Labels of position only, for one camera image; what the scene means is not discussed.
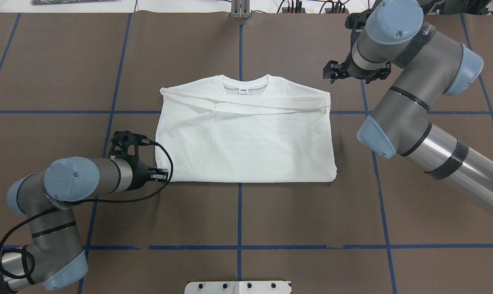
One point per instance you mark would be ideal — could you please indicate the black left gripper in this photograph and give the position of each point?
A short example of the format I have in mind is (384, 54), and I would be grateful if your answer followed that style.
(139, 176)

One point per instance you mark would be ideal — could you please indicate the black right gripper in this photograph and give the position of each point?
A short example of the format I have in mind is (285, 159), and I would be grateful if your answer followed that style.
(355, 72)

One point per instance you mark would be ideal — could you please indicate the white long-sleeve printed t-shirt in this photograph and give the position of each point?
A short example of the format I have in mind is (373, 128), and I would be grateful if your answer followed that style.
(268, 130)

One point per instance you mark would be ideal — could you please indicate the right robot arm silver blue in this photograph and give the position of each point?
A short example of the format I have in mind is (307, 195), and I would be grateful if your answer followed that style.
(394, 32)

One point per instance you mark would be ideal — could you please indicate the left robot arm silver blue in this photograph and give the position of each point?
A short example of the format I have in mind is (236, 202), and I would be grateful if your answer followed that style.
(56, 257)

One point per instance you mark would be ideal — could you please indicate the orange black electronics module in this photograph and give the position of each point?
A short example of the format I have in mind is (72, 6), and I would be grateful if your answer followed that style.
(334, 7)
(291, 6)

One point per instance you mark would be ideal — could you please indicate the brown paper table mat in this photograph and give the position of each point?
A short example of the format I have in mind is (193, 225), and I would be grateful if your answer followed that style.
(68, 81)

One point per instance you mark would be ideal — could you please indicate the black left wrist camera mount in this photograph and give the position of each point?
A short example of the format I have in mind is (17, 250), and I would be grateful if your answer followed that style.
(125, 145)

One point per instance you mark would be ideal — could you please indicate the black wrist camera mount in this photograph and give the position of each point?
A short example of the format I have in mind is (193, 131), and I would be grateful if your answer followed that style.
(125, 145)
(357, 21)

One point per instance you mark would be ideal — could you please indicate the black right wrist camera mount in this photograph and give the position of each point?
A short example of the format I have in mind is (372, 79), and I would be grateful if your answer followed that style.
(357, 21)

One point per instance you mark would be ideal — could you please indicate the aluminium frame post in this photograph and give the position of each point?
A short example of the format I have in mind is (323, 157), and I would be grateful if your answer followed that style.
(240, 9)

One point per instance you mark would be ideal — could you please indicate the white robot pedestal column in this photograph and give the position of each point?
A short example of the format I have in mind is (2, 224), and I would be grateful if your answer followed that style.
(238, 287)

